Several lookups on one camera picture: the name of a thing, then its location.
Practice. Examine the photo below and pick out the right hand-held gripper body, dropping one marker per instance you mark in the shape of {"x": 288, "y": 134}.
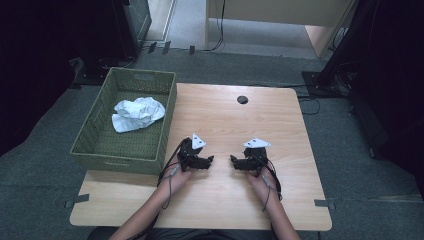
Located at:
{"x": 256, "y": 158}

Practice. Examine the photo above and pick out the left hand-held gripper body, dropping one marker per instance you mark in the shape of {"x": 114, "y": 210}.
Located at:
{"x": 188, "y": 155}

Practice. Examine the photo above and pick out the green woven basket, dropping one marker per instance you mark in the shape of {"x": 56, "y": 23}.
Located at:
{"x": 126, "y": 146}

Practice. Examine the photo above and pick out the white t-shirt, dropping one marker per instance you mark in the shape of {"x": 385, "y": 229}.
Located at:
{"x": 138, "y": 113}

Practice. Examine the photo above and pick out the person's left hand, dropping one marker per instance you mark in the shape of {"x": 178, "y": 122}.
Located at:
{"x": 178, "y": 178}

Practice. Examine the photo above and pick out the person's right hand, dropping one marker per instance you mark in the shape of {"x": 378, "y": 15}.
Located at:
{"x": 265, "y": 185}

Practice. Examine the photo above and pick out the black round table grommet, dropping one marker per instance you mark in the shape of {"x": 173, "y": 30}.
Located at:
{"x": 242, "y": 99}

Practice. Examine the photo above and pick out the person's dark clothing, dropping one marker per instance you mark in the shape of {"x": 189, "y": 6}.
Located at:
{"x": 200, "y": 235}

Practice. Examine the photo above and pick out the grey tape strip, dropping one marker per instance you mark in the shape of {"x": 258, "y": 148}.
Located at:
{"x": 78, "y": 200}
{"x": 325, "y": 203}

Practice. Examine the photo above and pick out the black metal stand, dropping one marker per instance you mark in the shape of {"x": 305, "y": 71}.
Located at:
{"x": 328, "y": 80}

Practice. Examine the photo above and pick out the black cabinet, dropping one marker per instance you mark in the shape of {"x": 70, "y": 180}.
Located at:
{"x": 116, "y": 30}

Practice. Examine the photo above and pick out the beige desk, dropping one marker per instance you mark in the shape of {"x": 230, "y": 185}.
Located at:
{"x": 283, "y": 11}

